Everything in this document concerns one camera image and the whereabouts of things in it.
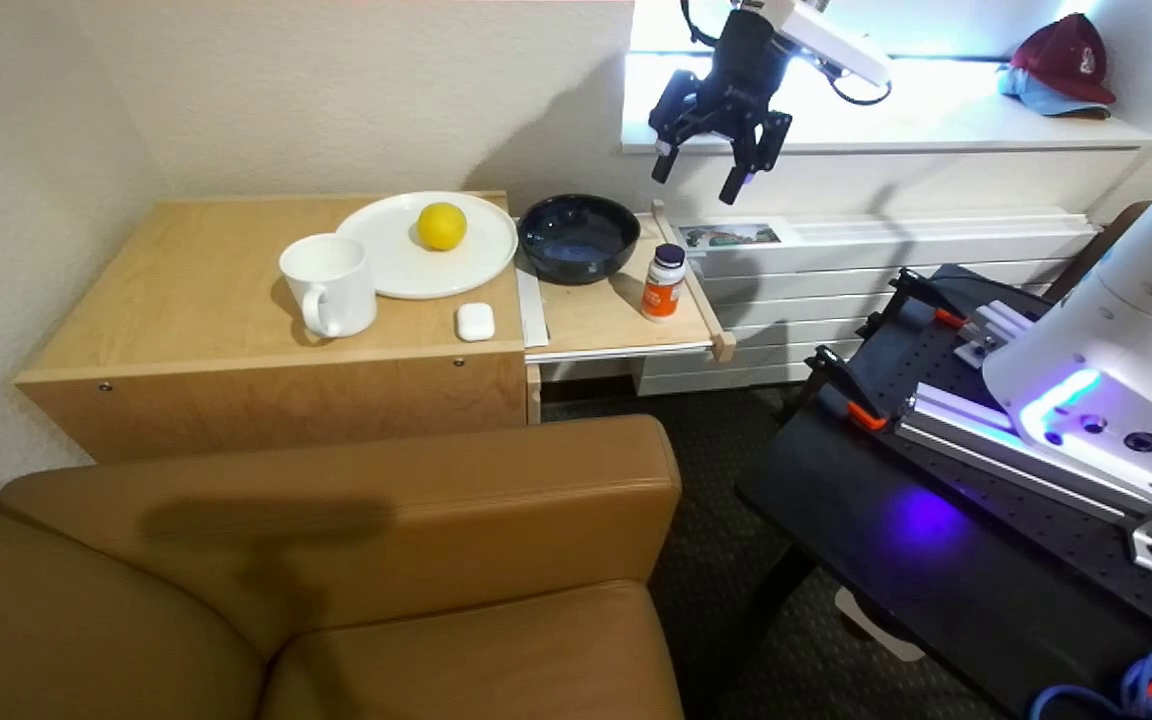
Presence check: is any white round plate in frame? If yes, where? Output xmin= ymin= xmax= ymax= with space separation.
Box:
xmin=334 ymin=190 xmax=525 ymax=306

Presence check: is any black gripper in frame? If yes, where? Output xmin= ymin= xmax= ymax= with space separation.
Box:
xmin=644 ymin=4 xmax=796 ymax=208

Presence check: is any yellow lemon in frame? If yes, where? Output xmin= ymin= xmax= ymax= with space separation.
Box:
xmin=412 ymin=201 xmax=471 ymax=256

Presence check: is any white bottle with orange base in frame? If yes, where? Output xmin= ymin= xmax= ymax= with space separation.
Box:
xmin=639 ymin=241 xmax=691 ymax=326

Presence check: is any black robot table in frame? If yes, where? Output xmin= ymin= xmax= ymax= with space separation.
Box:
xmin=732 ymin=259 xmax=1152 ymax=720

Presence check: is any black clamp with orange handle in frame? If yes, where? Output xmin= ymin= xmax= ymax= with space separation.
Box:
xmin=805 ymin=344 xmax=895 ymax=442
xmin=884 ymin=270 xmax=968 ymax=340

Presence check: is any dark blue bowl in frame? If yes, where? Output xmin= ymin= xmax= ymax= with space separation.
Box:
xmin=514 ymin=192 xmax=644 ymax=287

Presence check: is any white ceramic mug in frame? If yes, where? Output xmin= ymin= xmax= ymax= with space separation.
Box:
xmin=275 ymin=227 xmax=382 ymax=344

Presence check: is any white paper scrap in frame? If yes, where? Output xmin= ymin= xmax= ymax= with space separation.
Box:
xmin=831 ymin=584 xmax=928 ymax=669

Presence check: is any brown leather armchair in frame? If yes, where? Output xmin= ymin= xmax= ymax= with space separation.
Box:
xmin=0 ymin=413 xmax=687 ymax=720

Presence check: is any dark red baseball cap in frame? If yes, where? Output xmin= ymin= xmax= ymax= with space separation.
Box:
xmin=1007 ymin=8 xmax=1120 ymax=111

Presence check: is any white wall heater unit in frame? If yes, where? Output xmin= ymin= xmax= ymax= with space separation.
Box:
xmin=634 ymin=208 xmax=1105 ymax=402

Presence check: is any white window sill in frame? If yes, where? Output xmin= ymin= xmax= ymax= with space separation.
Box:
xmin=617 ymin=48 xmax=1152 ymax=162

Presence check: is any short aluminium rail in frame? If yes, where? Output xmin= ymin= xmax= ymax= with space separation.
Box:
xmin=951 ymin=296 xmax=1048 ymax=380

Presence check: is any wooden pull-out tray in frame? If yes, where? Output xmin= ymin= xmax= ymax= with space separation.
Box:
xmin=521 ymin=198 xmax=739 ymax=372

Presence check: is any long aluminium rail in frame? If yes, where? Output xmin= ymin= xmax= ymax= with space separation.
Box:
xmin=892 ymin=380 xmax=1152 ymax=563

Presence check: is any small white earbuds case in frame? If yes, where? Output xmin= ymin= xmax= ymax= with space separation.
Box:
xmin=451 ymin=302 xmax=502 ymax=347

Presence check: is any light wooden desk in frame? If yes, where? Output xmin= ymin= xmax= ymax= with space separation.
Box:
xmin=11 ymin=190 xmax=537 ymax=467

